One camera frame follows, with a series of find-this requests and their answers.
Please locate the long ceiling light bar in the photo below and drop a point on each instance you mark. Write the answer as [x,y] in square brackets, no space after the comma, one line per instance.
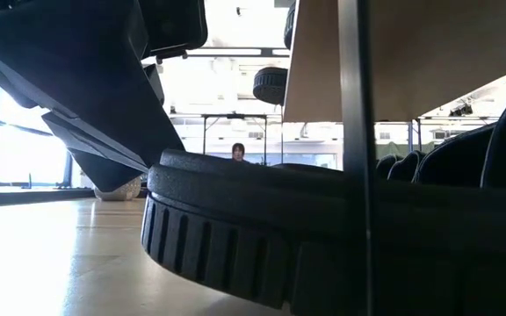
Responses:
[235,52]

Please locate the person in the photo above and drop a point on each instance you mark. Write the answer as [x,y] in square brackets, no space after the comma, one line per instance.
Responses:
[238,151]

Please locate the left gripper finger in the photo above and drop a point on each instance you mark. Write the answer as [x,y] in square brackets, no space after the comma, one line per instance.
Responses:
[103,167]
[103,88]

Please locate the black background rig frame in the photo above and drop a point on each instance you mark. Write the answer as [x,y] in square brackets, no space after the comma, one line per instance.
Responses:
[235,116]

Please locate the wooden shelf black metal legs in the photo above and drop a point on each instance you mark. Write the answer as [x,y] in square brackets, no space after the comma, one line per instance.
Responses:
[411,57]

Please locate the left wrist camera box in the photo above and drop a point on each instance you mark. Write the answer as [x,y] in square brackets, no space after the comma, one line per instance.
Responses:
[174,22]

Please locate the black aluminium table frame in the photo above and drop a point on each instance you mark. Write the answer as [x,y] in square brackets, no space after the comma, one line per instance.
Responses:
[38,196]

